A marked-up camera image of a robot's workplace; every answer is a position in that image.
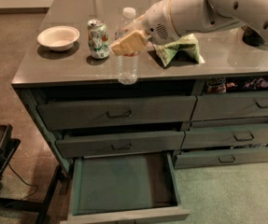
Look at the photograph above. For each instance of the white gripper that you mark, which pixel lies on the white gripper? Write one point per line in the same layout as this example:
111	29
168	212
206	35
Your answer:
156	22

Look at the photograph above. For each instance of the clear plastic water bottle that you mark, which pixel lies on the clear plastic water bottle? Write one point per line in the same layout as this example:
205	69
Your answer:
126	65

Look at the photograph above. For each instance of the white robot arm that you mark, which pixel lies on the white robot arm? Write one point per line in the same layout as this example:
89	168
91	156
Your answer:
206	16

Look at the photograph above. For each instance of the grey drawer cabinet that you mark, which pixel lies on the grey drawer cabinet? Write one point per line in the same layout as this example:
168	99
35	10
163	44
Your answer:
46	76

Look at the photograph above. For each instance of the top left drawer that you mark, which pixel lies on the top left drawer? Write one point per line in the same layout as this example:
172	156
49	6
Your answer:
116	112

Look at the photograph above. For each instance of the snack bags in drawer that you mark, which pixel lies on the snack bags in drawer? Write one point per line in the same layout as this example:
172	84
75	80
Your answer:
236	84

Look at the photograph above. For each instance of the middle left drawer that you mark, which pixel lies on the middle left drawer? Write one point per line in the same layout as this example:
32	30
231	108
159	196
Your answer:
120	143

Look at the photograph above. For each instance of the middle right drawer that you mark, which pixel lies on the middle right drawer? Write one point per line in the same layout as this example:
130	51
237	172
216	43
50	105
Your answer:
226	136

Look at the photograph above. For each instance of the open bottom left drawer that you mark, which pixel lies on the open bottom left drawer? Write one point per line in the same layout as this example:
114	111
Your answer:
134	189

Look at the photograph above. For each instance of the bottom right drawer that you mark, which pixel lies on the bottom right drawer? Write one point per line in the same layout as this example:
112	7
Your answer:
197	159

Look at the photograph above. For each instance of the top right drawer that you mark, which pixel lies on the top right drawer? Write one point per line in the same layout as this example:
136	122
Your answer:
247	104

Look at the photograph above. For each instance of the green white soda can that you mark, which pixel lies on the green white soda can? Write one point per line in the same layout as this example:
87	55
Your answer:
98	39

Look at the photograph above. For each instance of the green chip bag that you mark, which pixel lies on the green chip bag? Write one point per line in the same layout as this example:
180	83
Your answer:
188	46

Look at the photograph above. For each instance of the white paper bowl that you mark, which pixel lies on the white paper bowl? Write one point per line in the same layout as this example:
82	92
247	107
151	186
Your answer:
59	38

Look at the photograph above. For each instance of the dark cup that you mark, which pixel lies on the dark cup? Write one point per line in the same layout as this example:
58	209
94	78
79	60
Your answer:
252	38

